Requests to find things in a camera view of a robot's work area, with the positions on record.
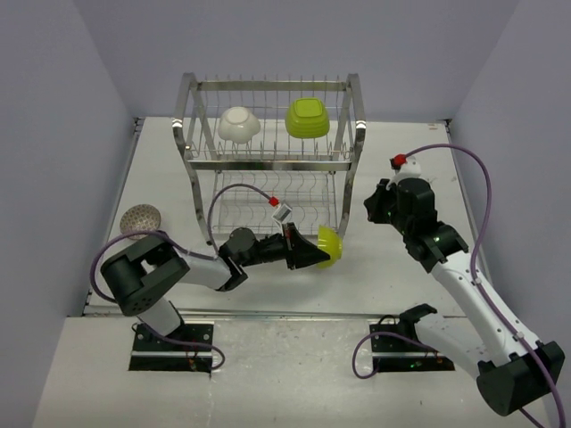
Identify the green round bowl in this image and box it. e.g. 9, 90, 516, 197
317, 226, 343, 268

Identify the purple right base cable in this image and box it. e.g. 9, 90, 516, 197
351, 332, 447, 380

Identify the aluminium table rail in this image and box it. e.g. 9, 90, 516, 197
179, 309, 399, 322

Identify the brown patterned bowl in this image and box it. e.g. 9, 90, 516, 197
120, 204, 161, 241

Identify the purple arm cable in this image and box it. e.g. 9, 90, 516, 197
404, 143, 564, 428
88, 183, 280, 304

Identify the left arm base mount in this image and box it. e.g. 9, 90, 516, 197
128, 323, 214, 374

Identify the stainless steel dish rack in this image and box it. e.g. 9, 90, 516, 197
171, 73, 367, 237

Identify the green square bowl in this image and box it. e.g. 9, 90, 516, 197
285, 97, 330, 139

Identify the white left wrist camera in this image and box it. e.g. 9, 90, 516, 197
272, 203, 293, 224

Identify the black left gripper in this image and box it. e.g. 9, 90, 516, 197
240, 221, 329, 270

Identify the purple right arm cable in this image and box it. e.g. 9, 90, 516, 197
404, 143, 564, 428

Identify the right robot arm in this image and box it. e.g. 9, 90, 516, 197
364, 177, 565, 416

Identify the white scalloped bowl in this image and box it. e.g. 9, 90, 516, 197
218, 106, 261, 144

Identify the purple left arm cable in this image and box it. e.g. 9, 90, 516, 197
88, 183, 280, 304

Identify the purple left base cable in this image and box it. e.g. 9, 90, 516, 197
146, 329, 226, 369

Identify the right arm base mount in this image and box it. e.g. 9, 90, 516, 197
369, 303, 455, 373

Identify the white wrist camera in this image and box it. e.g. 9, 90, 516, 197
272, 203, 293, 224
389, 154, 422, 184

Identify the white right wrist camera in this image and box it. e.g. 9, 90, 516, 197
389, 154, 422, 184

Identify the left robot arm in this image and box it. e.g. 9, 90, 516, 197
100, 223, 342, 350

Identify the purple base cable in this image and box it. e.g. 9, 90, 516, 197
146, 329, 226, 369
351, 332, 447, 380

